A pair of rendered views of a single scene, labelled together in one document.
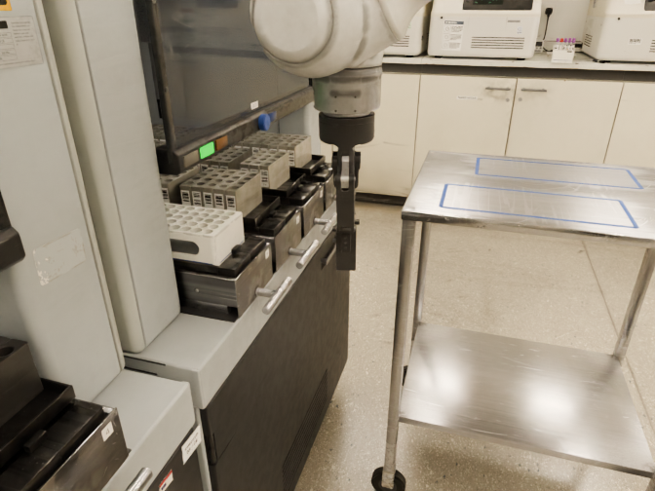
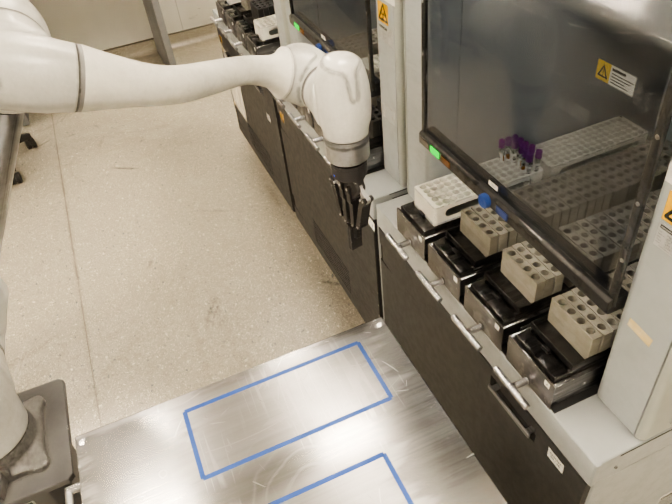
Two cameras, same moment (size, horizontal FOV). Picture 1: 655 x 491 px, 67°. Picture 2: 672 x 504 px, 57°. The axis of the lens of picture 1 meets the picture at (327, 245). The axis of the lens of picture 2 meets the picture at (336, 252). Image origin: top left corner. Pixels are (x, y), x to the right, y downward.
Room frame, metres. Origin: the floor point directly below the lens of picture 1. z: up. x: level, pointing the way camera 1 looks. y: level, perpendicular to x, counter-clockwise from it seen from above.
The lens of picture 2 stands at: (1.50, -0.67, 1.73)
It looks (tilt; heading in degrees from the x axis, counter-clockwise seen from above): 41 degrees down; 145
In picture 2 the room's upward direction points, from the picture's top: 7 degrees counter-clockwise
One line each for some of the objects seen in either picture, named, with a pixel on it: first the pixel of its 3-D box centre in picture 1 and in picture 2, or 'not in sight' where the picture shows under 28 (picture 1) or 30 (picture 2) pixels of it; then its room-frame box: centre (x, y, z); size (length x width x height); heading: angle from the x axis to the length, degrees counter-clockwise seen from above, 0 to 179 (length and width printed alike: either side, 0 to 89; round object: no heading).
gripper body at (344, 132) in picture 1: (346, 145); (349, 176); (0.67, -0.03, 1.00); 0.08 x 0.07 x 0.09; 176
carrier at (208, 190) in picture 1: (223, 193); (496, 226); (0.88, 0.20, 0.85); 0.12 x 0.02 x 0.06; 163
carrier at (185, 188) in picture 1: (201, 191); not in sight; (0.89, 0.24, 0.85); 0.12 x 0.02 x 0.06; 164
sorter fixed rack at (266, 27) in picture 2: not in sight; (294, 22); (-0.46, 0.66, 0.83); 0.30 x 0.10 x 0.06; 73
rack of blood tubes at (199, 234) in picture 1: (150, 230); (478, 188); (0.75, 0.29, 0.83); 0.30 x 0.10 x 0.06; 73
